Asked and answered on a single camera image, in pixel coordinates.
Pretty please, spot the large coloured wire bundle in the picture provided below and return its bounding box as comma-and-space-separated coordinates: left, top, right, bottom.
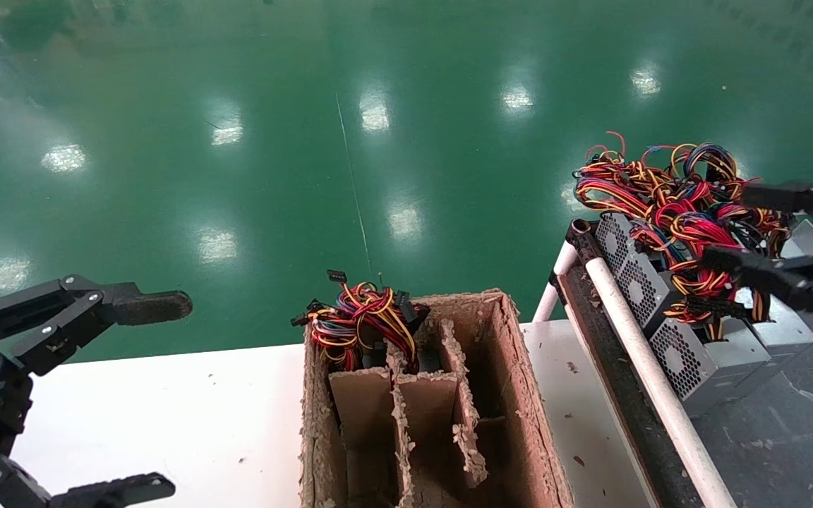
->
573, 131, 793, 343

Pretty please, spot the worn cardboard divider box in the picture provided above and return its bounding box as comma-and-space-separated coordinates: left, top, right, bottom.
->
299, 288, 577, 508

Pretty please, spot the short white frame tube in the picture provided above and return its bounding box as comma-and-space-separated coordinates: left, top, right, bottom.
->
532, 240, 580, 323

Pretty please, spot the grey metal power supply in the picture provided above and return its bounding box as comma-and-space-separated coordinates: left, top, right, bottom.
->
650, 296, 813, 418
594, 210, 813, 269
618, 250, 672, 336

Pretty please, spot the long white pipe rail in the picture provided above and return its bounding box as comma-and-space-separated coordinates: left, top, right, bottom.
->
583, 258, 735, 508

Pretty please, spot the coloured wire bundle in carton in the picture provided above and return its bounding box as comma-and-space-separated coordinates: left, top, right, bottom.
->
290, 270, 430, 375

